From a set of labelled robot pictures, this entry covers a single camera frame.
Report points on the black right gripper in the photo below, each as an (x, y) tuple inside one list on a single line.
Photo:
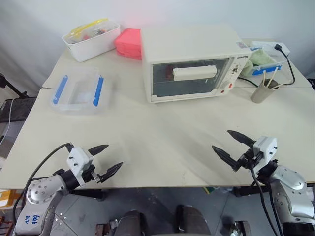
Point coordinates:
[(249, 159)]

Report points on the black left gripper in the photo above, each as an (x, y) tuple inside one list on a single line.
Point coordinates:
[(89, 173)]

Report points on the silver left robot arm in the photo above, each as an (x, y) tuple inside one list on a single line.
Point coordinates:
[(41, 189)]

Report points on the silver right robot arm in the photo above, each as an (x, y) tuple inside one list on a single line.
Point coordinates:
[(290, 182)]

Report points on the white toaster oven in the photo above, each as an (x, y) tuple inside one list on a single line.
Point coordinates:
[(187, 41)]

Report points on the grey paper cup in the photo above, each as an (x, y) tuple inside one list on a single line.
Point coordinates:
[(261, 94)]

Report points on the dark rounded shape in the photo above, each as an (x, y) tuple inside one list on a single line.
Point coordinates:
[(131, 223), (193, 221)]

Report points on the clear container with blue latches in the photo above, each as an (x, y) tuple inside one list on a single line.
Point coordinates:
[(78, 91)]

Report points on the wooden chopstick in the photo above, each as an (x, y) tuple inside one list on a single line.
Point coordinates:
[(272, 76), (264, 78)]

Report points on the clear container holding green cloth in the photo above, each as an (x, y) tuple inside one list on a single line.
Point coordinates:
[(268, 70)]

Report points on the light green cloth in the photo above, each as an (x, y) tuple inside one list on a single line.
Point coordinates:
[(261, 57)]

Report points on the black mesh seat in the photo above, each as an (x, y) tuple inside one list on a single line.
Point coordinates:
[(17, 110)]

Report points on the yellow cardboard box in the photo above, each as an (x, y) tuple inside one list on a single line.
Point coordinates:
[(7, 197)]

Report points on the pink plastic box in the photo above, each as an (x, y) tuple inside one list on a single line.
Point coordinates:
[(129, 38), (130, 55)]

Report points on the black power plug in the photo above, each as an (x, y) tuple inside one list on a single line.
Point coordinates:
[(278, 47)]

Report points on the white power strip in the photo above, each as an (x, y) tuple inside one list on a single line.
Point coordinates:
[(285, 50)]

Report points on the white plastic storage bin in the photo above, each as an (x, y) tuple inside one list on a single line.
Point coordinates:
[(91, 48)]

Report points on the yellow plastic bag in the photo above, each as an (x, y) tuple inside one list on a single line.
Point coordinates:
[(85, 26)]

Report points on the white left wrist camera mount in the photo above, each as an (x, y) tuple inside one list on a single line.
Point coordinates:
[(77, 159)]

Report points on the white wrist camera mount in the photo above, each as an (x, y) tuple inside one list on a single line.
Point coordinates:
[(265, 146), (77, 159)]

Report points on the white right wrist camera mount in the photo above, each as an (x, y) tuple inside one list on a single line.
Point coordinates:
[(265, 146)]

